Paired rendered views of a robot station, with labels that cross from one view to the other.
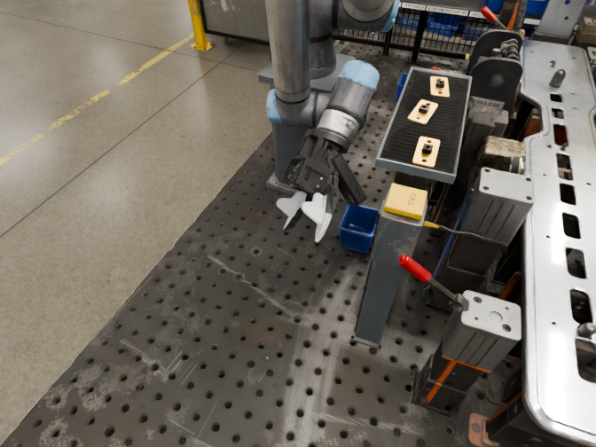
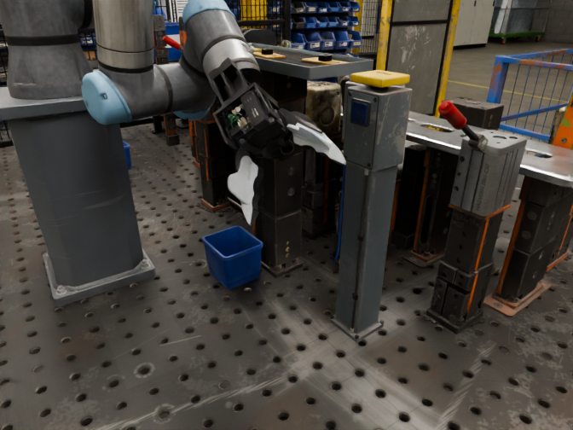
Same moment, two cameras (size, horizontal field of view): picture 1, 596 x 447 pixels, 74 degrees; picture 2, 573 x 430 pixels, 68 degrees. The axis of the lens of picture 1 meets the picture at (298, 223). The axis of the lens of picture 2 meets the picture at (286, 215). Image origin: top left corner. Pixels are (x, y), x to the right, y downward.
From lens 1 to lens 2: 60 cm
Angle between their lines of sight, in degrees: 49
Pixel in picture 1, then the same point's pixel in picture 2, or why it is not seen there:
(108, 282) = not seen: outside the picture
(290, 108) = (141, 81)
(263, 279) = (199, 384)
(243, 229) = (89, 366)
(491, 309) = (489, 136)
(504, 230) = not seen: hidden behind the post
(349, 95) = (228, 22)
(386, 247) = (387, 143)
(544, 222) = not seen: hidden behind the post
